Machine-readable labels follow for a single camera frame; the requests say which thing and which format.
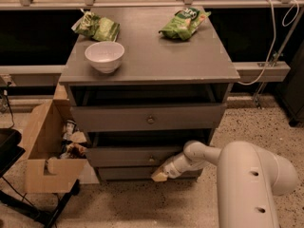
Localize grey wooden drawer cabinet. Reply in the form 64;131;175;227
59;7;239;181

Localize green chip bag right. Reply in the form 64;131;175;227
159;7;211;41

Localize white ceramic bowl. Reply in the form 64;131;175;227
85;41;124;73

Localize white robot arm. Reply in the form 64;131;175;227
152;141;298;228

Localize green chip bag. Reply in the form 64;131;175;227
159;7;211;41
71;10;120;42

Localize grey metal railing frame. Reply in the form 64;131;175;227
1;0;291;93

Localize open cardboard box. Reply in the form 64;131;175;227
22;85;90;193

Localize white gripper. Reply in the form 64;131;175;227
151;153;206;182

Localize dark cabinet at right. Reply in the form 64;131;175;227
276;42;304;126

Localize grey top drawer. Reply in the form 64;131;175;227
70;104;226;132

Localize trash inside cardboard box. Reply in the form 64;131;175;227
59;120;87;159

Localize green chip bag left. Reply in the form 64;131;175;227
71;10;120;42

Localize white hanging cable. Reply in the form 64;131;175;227
237;0;300;87

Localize black stand with cables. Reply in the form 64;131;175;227
0;127;81;228

